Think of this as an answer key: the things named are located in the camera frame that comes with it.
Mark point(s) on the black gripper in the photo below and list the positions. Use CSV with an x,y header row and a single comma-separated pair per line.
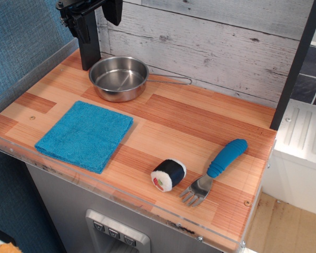
x,y
77,9

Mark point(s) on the small steel pot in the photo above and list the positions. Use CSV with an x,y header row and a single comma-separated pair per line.
x,y
124,78

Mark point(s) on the blue towel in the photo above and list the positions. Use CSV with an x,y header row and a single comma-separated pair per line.
x,y
86,136

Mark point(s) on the clear acrylic edge guard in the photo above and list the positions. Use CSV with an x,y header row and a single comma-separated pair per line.
x,y
83,209

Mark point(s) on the plush sushi roll toy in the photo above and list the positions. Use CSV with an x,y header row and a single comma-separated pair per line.
x,y
168,174

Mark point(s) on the silver dispenser panel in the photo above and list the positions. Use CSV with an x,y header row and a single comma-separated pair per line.
x,y
116,233

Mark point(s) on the orange object at corner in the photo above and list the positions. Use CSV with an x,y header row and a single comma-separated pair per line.
x,y
9,248

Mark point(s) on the white toy sink unit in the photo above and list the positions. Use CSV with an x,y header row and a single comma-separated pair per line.
x,y
291,172

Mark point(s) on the dark left post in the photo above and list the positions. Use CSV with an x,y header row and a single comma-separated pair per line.
x,y
88,40

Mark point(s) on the dark post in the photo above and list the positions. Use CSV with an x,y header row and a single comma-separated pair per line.
x,y
297,63
88,40

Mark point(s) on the blue handled metal fork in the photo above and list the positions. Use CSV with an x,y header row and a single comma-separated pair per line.
x,y
198,190

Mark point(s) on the dark right post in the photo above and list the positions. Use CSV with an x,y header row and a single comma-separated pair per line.
x,y
297,63

